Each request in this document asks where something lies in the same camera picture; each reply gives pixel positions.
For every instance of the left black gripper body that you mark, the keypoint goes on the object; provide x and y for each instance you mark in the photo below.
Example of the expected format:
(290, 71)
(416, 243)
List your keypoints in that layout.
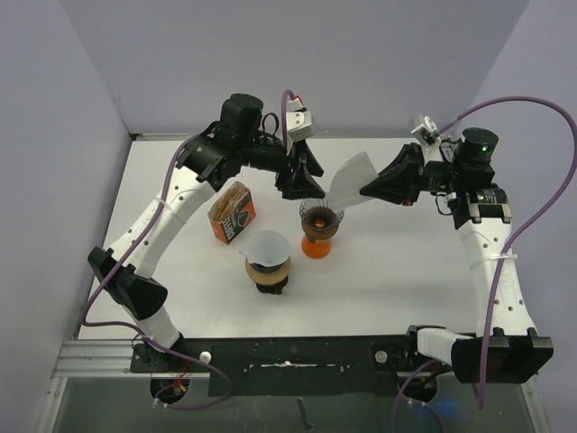
(274, 154)

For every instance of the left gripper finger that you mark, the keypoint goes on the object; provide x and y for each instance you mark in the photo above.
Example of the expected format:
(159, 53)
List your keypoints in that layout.
(313, 166)
(295, 181)

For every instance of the orange glass carafe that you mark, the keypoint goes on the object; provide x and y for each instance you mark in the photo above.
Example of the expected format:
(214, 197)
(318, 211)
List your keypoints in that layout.
(316, 248)

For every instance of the orange coffee filter box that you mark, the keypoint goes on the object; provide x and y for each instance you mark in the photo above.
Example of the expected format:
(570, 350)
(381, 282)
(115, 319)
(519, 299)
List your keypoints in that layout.
(231, 213)

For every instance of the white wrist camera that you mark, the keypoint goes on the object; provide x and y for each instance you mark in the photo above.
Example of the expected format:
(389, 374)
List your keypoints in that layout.
(425, 130)
(299, 120)

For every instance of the dark green glass dripper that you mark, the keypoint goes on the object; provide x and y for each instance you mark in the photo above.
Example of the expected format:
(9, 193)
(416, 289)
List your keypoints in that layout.
(273, 289)

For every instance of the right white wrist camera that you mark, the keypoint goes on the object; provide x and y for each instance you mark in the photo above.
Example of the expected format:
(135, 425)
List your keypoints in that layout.
(425, 130)

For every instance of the dark wooden ring holder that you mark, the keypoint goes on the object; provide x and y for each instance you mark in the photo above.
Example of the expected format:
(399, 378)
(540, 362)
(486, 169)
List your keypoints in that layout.
(314, 233)

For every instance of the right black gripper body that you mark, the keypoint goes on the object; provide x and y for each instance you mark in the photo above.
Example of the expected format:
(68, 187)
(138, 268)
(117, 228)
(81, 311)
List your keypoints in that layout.
(436, 177)

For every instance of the grey glass dripper cone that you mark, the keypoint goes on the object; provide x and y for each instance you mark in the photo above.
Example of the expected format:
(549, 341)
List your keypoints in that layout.
(319, 214)

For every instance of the blue glass dripper cone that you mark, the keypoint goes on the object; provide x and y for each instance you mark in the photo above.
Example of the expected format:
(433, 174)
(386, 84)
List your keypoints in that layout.
(260, 268)

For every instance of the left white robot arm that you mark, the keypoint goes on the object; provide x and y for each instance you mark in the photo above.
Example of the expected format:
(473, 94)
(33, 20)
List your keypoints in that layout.
(198, 169)

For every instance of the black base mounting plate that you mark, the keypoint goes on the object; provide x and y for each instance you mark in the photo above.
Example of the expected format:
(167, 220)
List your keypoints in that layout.
(287, 366)

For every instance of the light wooden ring holder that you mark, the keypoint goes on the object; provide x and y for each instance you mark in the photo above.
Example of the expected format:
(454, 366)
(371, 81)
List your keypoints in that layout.
(268, 278)

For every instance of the white paper coffee filter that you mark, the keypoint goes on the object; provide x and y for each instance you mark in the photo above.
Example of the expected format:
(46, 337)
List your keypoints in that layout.
(267, 248)

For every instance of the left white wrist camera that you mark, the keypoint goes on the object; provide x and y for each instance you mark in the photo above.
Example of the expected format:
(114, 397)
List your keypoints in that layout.
(299, 120)

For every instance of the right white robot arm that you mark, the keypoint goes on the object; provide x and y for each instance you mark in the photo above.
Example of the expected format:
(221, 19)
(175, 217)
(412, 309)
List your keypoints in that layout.
(506, 347)

